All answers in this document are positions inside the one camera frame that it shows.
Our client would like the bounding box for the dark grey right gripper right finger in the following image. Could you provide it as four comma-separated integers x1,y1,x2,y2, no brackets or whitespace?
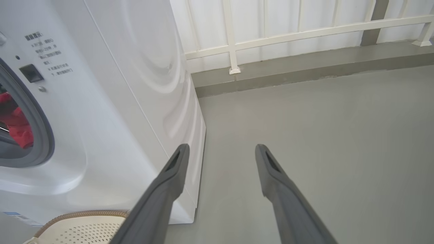
256,144,338,244

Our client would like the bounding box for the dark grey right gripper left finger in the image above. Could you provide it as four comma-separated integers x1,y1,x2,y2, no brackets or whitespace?
110,144,190,244

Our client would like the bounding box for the red and white garment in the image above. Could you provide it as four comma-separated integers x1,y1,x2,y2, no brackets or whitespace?
0,92,34,149

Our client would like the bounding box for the cream perforated laundry basket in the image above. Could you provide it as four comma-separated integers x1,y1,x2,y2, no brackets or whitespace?
22,210,131,244

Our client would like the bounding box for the white washing machine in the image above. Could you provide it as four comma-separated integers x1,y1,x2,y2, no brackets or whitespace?
0,0,206,227

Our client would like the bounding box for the grey rubber door gasket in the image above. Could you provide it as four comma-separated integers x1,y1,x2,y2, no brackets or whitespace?
0,59,55,168

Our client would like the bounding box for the black door lock slot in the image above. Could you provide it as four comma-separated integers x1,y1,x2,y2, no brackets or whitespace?
19,64,44,83

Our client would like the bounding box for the blue energy label sticker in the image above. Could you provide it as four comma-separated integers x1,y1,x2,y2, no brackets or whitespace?
3,212,44,227

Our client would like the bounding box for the white metal railing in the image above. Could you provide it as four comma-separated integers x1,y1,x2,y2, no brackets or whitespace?
183,0,434,75

